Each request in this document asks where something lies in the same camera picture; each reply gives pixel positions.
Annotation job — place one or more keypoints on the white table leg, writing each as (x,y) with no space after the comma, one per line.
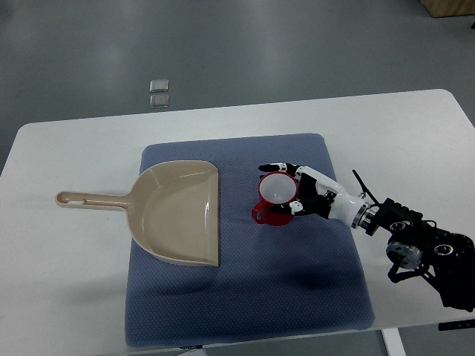
(393,342)

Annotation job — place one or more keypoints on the lower metal floor plate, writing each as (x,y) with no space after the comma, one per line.
(159,100)

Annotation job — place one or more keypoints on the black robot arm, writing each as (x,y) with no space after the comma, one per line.
(418,248)

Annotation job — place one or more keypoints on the wooden box corner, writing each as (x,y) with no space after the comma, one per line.
(449,8)

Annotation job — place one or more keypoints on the black table control panel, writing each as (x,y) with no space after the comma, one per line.
(456,325)

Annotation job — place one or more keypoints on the red mug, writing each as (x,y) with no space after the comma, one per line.
(274,188)

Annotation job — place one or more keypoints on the metal floor plate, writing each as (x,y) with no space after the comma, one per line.
(158,85)
(159,100)

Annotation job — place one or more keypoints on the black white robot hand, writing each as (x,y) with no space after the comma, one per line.
(317,194)

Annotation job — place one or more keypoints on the blue textured mat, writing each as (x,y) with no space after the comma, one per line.
(303,278)

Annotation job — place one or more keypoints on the upper metal floor plate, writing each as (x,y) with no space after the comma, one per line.
(158,85)

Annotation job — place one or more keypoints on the beige plastic dustpan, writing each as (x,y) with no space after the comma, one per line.
(172,210)

